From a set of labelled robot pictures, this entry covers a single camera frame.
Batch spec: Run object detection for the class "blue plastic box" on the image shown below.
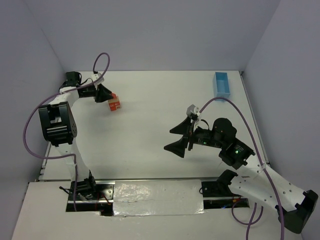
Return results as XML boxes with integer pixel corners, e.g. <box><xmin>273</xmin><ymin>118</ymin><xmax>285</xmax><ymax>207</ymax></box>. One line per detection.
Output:
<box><xmin>213</xmin><ymin>72</ymin><xmax>231</xmax><ymax>102</ymax></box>

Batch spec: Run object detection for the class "natural wood block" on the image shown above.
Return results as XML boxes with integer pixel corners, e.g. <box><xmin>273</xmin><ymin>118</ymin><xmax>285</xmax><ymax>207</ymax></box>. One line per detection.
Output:
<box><xmin>108</xmin><ymin>97</ymin><xmax>120</xmax><ymax>104</ymax></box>

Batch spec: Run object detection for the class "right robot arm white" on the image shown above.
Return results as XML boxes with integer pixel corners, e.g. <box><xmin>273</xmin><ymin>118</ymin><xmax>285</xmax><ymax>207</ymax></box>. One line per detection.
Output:
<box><xmin>164</xmin><ymin>117</ymin><xmax>318</xmax><ymax>234</ymax></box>

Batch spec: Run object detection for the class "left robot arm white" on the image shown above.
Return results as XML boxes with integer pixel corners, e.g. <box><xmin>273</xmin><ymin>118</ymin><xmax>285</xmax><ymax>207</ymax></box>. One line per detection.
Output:
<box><xmin>38</xmin><ymin>71</ymin><xmax>113</xmax><ymax>199</ymax></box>

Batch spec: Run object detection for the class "silver foil tape sheet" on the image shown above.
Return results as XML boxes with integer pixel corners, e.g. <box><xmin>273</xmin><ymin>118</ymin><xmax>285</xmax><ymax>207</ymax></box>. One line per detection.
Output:
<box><xmin>113</xmin><ymin>179</ymin><xmax>205</xmax><ymax>217</ymax></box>

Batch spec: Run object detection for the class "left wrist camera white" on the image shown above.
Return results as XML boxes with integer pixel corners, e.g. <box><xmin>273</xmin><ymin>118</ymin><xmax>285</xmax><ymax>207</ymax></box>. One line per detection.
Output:
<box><xmin>91</xmin><ymin>72</ymin><xmax>104</xmax><ymax>89</ymax></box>

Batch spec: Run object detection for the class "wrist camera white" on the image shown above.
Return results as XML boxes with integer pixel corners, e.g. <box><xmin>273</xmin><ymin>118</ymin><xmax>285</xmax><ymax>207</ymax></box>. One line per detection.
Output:
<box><xmin>91</xmin><ymin>72</ymin><xmax>104</xmax><ymax>89</ymax></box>
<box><xmin>186</xmin><ymin>104</ymin><xmax>201</xmax><ymax>126</ymax></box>

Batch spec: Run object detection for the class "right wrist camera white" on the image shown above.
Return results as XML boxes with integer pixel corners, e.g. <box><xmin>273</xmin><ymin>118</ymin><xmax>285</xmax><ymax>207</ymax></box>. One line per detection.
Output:
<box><xmin>186</xmin><ymin>104</ymin><xmax>201</xmax><ymax>126</ymax></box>

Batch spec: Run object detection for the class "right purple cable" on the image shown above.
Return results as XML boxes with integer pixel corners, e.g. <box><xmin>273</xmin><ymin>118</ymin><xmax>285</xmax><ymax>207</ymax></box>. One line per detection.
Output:
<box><xmin>199</xmin><ymin>96</ymin><xmax>286</xmax><ymax>240</ymax></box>

